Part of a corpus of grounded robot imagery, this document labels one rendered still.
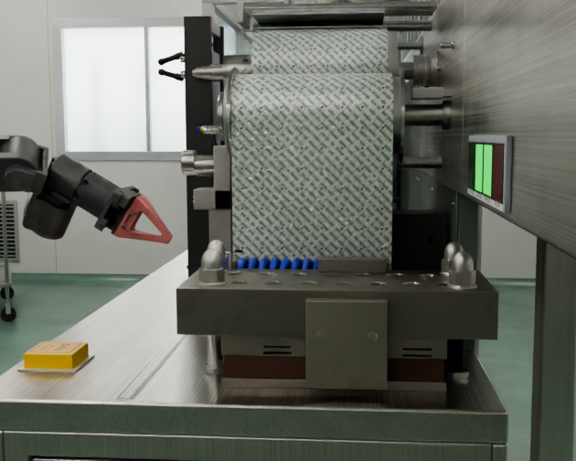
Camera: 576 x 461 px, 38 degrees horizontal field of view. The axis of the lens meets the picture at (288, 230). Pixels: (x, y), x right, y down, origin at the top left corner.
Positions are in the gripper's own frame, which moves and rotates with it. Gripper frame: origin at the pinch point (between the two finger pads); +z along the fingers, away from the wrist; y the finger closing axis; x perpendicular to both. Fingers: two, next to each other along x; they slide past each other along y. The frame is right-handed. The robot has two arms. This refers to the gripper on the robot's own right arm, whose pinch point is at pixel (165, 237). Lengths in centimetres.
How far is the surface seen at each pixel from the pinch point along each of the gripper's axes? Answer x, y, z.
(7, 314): -186, -400, -119
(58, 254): -182, -559, -148
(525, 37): 41, 50, 24
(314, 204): 15.9, 0.6, 16.6
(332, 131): 26.3, 0.7, 13.3
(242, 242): 5.4, 0.4, 10.4
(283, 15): 39.6, -29.8, -5.7
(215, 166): 12.3, -6.8, 0.2
